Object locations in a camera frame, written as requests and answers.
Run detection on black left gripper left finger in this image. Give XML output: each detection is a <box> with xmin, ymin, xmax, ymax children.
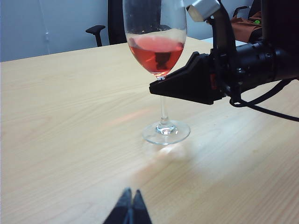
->
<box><xmin>102</xmin><ymin>187</ymin><xmax>133</xmax><ymax>224</ymax></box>

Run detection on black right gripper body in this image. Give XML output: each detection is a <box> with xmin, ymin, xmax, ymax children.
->
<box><xmin>209</xmin><ymin>40</ymin><xmax>278</xmax><ymax>99</ymax></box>

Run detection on orange fabric bag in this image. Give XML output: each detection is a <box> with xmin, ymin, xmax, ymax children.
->
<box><xmin>229</xmin><ymin>11</ymin><xmax>264</xmax><ymax>44</ymax></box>

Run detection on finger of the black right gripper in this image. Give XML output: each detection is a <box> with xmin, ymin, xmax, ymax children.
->
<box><xmin>167</xmin><ymin>52</ymin><xmax>211</xmax><ymax>77</ymax></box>
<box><xmin>149</xmin><ymin>73</ymin><xmax>215</xmax><ymax>105</ymax></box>

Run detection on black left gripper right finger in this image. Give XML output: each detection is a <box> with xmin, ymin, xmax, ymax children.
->
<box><xmin>132</xmin><ymin>189</ymin><xmax>153</xmax><ymax>224</ymax></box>

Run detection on wine glass with red liquid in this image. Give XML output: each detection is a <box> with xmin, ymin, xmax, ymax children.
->
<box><xmin>122</xmin><ymin>0</ymin><xmax>191</xmax><ymax>146</ymax></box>

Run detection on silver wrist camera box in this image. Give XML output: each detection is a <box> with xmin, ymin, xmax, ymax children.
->
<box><xmin>185</xmin><ymin>0</ymin><xmax>221</xmax><ymax>22</ymax></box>

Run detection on thick black cable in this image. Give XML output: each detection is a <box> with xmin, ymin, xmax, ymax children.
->
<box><xmin>228</xmin><ymin>78</ymin><xmax>299</xmax><ymax>122</ymax></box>

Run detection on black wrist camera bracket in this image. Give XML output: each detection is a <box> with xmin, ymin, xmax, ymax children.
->
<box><xmin>206</xmin><ymin>0</ymin><xmax>237</xmax><ymax>70</ymax></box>

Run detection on black office chair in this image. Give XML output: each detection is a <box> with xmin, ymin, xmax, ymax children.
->
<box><xmin>85</xmin><ymin>0</ymin><xmax>128</xmax><ymax>48</ymax></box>
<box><xmin>233</xmin><ymin>5</ymin><xmax>249</xmax><ymax>18</ymax></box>

